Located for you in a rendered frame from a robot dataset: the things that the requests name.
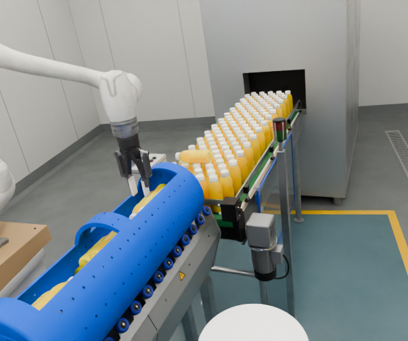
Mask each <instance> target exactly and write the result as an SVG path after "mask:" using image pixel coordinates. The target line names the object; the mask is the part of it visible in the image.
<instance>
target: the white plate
mask: <svg viewBox="0 0 408 341"><path fill-rule="evenodd" d="M198 341H309V340H308V338H307V335H306V333H305V331H304V329H303V328H302V326H301V325H300V324H299V322H297V320H295V318H293V317H292V316H291V315H289V314H288V313H286V312H285V311H283V310H281V309H278V308H275V307H273V306H269V305H264V304H243V305H239V306H235V307H232V308H230V309H227V310H225V311H223V312H222V313H219V314H218V315H217V316H215V317H214V318H213V319H212V320H210V321H209V323H208V324H207V325H206V327H205V328H204V329H203V331H202V333H201V334H200V337H199V340H198Z"/></svg>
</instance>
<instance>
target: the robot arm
mask: <svg viewBox="0 0 408 341"><path fill-rule="evenodd" d="M0 68H4V69H7V70H13V71H16V72H21V73H25V74H31V75H36V76H44V77H49V78H57V79H62V80H67V81H75V82H79V83H84V84H87V85H91V86H93V87H95V88H97V89H99V90H100V94H101V100H102V104H103V106H104V110H105V112H106V114H107V116H108V118H109V121H110V125H111V128H112V133H113V136H115V137H116V140H117V144H118V147H119V148H120V149H119V150H117V151H115V152H114V156H115V157H116V160H117V163H118V168H119V171H120V176H121V177H124V178H126V180H127V183H128V186H129V187H130V188H131V193H132V196H135V195H136V194H137V193H138V191H137V186H136V183H135V178H134V176H132V170H131V161H132V160H133V162H134V163H135V164H136V166H137V168H138V171H139V173H140V175H141V178H142V180H141V185H142V188H143V193H144V197H145V198H146V197H147V196H148V195H149V194H150V190H149V186H150V183H149V178H150V177H151V176H152V169H151V165H150V159H149V151H148V150H147V151H144V150H142V148H141V147H140V145H139V142H140V141H139V136H138V132H139V126H138V123H137V117H136V107H137V102H138V101H139V99H140V97H141V93H142V86H141V82H140V80H139V79H138V78H137V77H136V76H135V75H134V74H131V73H127V72H123V71H122V70H111V71H109V72H100V71H96V70H92V69H89V68H84V67H80V66H75V65H72V64H67V63H63V62H57V61H54V60H48V59H45V58H40V57H37V56H33V55H28V54H25V53H21V52H19V51H15V50H13V49H10V48H9V47H6V46H4V45H2V44H0ZM140 154H141V155H140ZM123 156H124V159H123ZM141 157H142V158H141ZM141 159H142V160H143V161H142V160H141ZM15 188H16V183H15V180H14V177H13V175H12V174H11V173H10V172H9V169H8V167H7V165H6V163H4V161H2V160H1V159H0V211H1V210H2V209H3V208H4V207H5V206H6V205H7V203H8V202H9V201H10V200H11V198H12V196H13V195H14V192H15ZM8 242H9V239H8V237H0V248H1V247H2V246H4V245H6V244H7V243H8Z"/></svg>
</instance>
